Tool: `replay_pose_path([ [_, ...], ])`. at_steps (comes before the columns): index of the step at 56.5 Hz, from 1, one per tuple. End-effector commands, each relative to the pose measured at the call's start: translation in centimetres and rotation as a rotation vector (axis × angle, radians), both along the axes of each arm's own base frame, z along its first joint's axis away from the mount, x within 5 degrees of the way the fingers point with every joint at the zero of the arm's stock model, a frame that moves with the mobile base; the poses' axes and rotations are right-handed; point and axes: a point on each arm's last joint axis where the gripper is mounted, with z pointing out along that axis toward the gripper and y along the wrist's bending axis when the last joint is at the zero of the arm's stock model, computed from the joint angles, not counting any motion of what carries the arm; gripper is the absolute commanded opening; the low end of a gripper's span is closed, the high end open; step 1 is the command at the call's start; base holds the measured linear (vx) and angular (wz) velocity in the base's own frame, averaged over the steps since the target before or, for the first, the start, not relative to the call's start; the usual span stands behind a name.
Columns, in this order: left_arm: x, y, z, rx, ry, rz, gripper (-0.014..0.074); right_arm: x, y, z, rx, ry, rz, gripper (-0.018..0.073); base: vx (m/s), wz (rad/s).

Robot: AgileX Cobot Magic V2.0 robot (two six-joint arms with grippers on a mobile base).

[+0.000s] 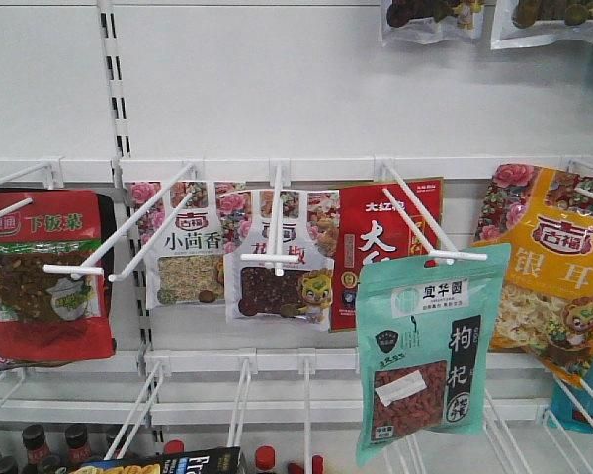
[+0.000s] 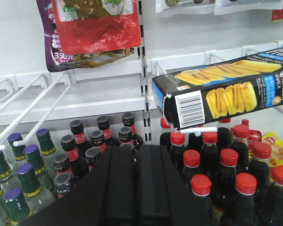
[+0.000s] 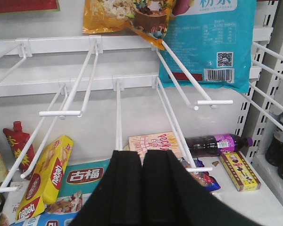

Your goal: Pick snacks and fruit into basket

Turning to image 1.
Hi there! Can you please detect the teal goji berry packet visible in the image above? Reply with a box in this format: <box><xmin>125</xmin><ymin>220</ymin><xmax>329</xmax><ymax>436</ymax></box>
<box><xmin>356</xmin><ymin>243</ymin><xmax>511</xmax><ymax>466</ymax></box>

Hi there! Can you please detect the black cracker box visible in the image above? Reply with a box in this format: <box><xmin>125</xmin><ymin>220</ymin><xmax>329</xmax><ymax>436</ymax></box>
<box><xmin>72</xmin><ymin>447</ymin><xmax>245</xmax><ymax>474</ymax></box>

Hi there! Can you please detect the white peppercorn packet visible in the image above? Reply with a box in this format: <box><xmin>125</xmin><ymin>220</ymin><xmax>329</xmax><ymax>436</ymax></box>
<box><xmin>217</xmin><ymin>189</ymin><xmax>340</xmax><ymax>332</ymax></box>

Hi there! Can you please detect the white peg hook centre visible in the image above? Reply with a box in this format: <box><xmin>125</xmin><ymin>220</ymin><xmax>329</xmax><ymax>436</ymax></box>
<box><xmin>240</xmin><ymin>160</ymin><xmax>298</xmax><ymax>277</ymax></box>

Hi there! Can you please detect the white peg hook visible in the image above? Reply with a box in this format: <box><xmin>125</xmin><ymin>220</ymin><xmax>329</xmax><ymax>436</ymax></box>
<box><xmin>42</xmin><ymin>162</ymin><xmax>194</xmax><ymax>279</ymax></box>
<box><xmin>378</xmin><ymin>162</ymin><xmax>489</xmax><ymax>263</ymax></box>
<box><xmin>240</xmin><ymin>160</ymin><xmax>298</xmax><ymax>277</ymax></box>

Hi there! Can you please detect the red Da Hong Pao packet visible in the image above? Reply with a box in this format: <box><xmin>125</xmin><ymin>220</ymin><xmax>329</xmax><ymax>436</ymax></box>
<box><xmin>330</xmin><ymin>182</ymin><xmax>438</xmax><ymax>332</ymax></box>

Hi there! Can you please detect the white fennel seed packet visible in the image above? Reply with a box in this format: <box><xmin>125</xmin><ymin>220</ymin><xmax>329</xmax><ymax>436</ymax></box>
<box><xmin>138</xmin><ymin>181</ymin><xmax>244</xmax><ymax>309</ymax></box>

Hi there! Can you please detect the white peg hook right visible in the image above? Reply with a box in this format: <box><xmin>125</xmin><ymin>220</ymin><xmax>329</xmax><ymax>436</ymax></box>
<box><xmin>378</xmin><ymin>162</ymin><xmax>489</xmax><ymax>263</ymax></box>

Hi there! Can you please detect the white peg hook left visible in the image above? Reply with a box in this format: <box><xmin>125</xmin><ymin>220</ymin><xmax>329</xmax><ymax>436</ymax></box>
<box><xmin>42</xmin><ymin>162</ymin><xmax>194</xmax><ymax>279</ymax></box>

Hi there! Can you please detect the upper white spice packet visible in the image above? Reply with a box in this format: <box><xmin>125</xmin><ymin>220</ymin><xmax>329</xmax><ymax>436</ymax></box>
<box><xmin>381</xmin><ymin>0</ymin><xmax>485</xmax><ymax>44</ymax></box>

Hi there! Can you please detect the yellow white fungus packet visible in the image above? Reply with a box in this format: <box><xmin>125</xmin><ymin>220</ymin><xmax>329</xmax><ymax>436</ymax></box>
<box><xmin>474</xmin><ymin>163</ymin><xmax>593</xmax><ymax>386</ymax></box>

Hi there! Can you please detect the red pickled vegetable packet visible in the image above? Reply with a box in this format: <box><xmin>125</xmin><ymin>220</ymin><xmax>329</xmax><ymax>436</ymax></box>
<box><xmin>0</xmin><ymin>189</ymin><xmax>116</xmax><ymax>362</ymax></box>

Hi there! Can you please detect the upper right white packet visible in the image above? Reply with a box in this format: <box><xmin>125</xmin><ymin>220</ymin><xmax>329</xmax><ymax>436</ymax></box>
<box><xmin>490</xmin><ymin>0</ymin><xmax>593</xmax><ymax>49</ymax></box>

